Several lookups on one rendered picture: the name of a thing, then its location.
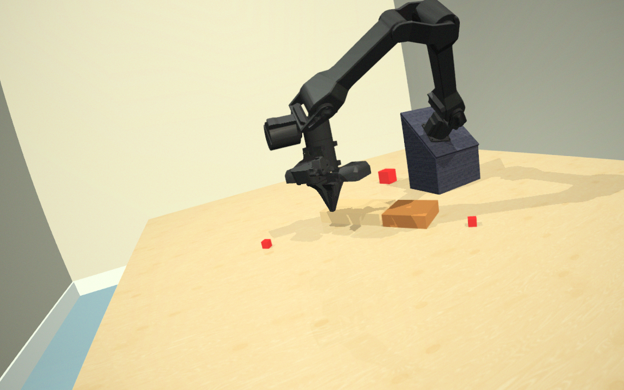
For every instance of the orange square block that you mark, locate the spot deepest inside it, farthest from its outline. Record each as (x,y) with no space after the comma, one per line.
(411,214)

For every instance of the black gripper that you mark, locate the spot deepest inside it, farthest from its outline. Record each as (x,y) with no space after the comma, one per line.
(329,185)

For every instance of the cream flat board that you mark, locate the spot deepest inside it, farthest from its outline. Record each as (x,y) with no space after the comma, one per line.
(357,211)

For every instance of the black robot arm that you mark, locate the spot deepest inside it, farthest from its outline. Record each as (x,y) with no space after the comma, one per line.
(426,22)

